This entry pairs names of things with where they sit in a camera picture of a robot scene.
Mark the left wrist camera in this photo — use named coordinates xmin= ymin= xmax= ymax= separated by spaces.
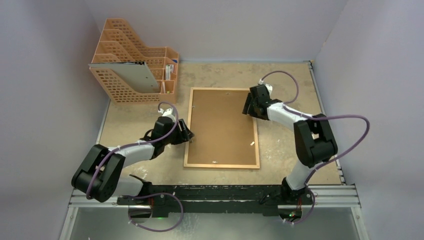
xmin=158 ymin=108 xmax=176 ymax=122

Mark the grey folder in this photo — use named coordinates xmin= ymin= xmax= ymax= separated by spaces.
xmin=88 ymin=61 xmax=161 ymax=94

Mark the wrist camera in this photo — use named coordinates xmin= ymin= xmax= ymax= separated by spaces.
xmin=158 ymin=108 xmax=176 ymax=122
xmin=258 ymin=80 xmax=273 ymax=95

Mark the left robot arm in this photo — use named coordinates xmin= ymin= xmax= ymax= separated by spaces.
xmin=71 ymin=116 xmax=195 ymax=205

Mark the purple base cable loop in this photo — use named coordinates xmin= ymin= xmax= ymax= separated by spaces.
xmin=127 ymin=190 xmax=186 ymax=233

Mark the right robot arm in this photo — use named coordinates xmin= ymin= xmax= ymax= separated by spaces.
xmin=242 ymin=84 xmax=338 ymax=204

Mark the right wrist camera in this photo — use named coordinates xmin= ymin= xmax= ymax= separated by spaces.
xmin=258 ymin=80 xmax=273 ymax=95

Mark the wooden picture frame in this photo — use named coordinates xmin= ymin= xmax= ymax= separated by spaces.
xmin=183 ymin=86 xmax=261 ymax=170

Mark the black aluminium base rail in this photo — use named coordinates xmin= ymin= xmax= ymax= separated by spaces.
xmin=69 ymin=184 xmax=360 ymax=221

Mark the orange file organizer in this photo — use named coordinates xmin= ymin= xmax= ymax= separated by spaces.
xmin=89 ymin=18 xmax=180 ymax=105

